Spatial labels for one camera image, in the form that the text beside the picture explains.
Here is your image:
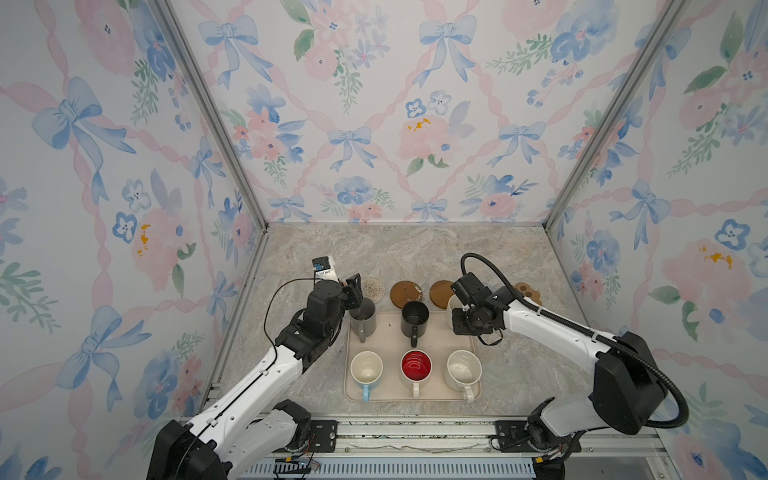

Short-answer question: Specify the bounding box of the brown paw shaped coaster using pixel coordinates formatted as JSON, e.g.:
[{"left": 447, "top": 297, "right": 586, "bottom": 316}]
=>
[{"left": 514, "top": 282, "right": 542, "bottom": 305}]

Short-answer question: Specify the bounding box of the plain brown wooden coaster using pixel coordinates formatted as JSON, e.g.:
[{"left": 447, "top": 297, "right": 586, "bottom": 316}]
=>
[{"left": 429, "top": 280, "right": 454, "bottom": 310}]

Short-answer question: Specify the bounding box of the colourful stitched white coaster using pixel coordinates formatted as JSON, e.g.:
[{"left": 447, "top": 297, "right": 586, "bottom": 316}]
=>
[{"left": 362, "top": 278, "right": 385, "bottom": 304}]

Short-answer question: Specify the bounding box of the scratched brown wooden coaster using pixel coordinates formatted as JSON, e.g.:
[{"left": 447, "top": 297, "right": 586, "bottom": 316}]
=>
[{"left": 390, "top": 280, "right": 423, "bottom": 309}]

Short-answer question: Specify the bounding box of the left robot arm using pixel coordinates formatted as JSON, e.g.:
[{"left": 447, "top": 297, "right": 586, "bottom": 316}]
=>
[{"left": 146, "top": 275, "right": 363, "bottom": 479}]

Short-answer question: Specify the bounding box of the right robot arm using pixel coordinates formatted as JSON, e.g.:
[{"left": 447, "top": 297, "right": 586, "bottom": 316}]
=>
[{"left": 451, "top": 273, "right": 671, "bottom": 452}]

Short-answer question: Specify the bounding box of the cream mug back right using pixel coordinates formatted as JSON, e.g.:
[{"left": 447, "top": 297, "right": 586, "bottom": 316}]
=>
[{"left": 445, "top": 295, "right": 462, "bottom": 330}]

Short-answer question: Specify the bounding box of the grey mug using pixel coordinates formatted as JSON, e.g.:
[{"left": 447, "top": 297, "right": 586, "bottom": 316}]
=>
[{"left": 349, "top": 297, "right": 377, "bottom": 343}]

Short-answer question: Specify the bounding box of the white mug front right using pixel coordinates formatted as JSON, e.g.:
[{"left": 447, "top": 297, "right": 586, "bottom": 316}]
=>
[{"left": 444, "top": 350, "right": 483, "bottom": 403}]

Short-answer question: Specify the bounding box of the beige serving tray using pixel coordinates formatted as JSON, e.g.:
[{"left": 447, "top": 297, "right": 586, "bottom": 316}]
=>
[{"left": 344, "top": 311, "right": 475, "bottom": 403}]

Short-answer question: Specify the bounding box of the black mug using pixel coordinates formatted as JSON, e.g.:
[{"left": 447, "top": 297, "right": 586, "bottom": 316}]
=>
[{"left": 400, "top": 301, "right": 430, "bottom": 349}]

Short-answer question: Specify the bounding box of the red inside white mug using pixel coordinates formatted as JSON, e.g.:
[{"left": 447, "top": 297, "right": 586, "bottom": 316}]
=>
[{"left": 400, "top": 349, "right": 433, "bottom": 399}]

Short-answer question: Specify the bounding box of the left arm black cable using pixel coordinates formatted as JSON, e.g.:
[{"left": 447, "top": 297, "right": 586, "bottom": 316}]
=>
[{"left": 262, "top": 277, "right": 316, "bottom": 361}]

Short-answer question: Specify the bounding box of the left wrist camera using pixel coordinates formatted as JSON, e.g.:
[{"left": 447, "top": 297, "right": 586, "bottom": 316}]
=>
[{"left": 312, "top": 256, "right": 339, "bottom": 282}]

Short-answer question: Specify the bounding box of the white mug blue handle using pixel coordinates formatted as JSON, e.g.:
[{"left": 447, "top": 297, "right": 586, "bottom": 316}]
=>
[{"left": 350, "top": 351, "right": 384, "bottom": 403}]

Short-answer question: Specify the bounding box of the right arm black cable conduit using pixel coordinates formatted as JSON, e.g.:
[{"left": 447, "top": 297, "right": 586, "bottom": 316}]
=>
[{"left": 459, "top": 252, "right": 691, "bottom": 430}]

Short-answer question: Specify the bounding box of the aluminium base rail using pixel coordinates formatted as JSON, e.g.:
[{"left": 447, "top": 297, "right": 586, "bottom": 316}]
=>
[{"left": 161, "top": 413, "right": 679, "bottom": 480}]

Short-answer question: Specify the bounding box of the left aluminium corner post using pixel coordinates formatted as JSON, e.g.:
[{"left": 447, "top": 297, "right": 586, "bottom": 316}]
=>
[{"left": 148, "top": 0, "right": 268, "bottom": 234}]

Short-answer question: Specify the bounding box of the aluminium corner post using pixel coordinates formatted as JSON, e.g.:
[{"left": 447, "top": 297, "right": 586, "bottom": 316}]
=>
[
  {"left": 148, "top": 0, "right": 268, "bottom": 234},
  {"left": 543, "top": 0, "right": 688, "bottom": 234}
]

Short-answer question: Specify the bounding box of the right aluminium corner post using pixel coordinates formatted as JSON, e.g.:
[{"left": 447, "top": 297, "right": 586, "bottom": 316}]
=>
[{"left": 543, "top": 0, "right": 688, "bottom": 234}]

